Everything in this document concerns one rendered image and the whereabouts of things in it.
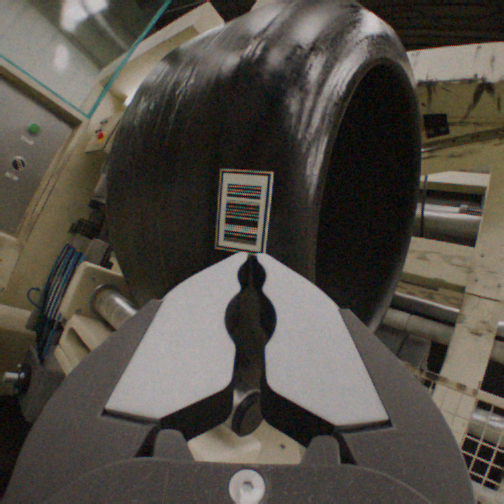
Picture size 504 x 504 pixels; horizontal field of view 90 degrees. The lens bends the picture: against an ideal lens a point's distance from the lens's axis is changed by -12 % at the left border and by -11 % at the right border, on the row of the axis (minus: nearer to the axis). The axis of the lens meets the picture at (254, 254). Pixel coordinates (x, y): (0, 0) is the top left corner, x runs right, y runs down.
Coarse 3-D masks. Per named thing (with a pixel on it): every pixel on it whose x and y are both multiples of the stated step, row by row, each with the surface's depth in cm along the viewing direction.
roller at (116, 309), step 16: (96, 304) 45; (112, 304) 42; (128, 304) 41; (112, 320) 40; (240, 384) 26; (240, 400) 25; (256, 400) 25; (240, 416) 24; (256, 416) 25; (240, 432) 24
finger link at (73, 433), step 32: (128, 320) 8; (96, 352) 7; (128, 352) 7; (64, 384) 6; (96, 384) 6; (64, 416) 5; (96, 416) 5; (32, 448) 5; (64, 448) 5; (96, 448) 5; (128, 448) 5; (32, 480) 4; (64, 480) 4
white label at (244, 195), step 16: (224, 176) 21; (240, 176) 20; (256, 176) 20; (272, 176) 20; (224, 192) 21; (240, 192) 20; (256, 192) 20; (224, 208) 21; (240, 208) 21; (256, 208) 20; (224, 224) 21; (240, 224) 21; (256, 224) 20; (224, 240) 21; (240, 240) 21; (256, 240) 21
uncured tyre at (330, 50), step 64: (320, 0) 25; (192, 64) 25; (256, 64) 21; (320, 64) 22; (384, 64) 32; (128, 128) 30; (192, 128) 22; (256, 128) 21; (320, 128) 23; (384, 128) 56; (128, 192) 29; (192, 192) 22; (320, 192) 24; (384, 192) 64; (128, 256) 32; (192, 256) 23; (320, 256) 74; (384, 256) 63; (256, 320) 25; (256, 384) 31
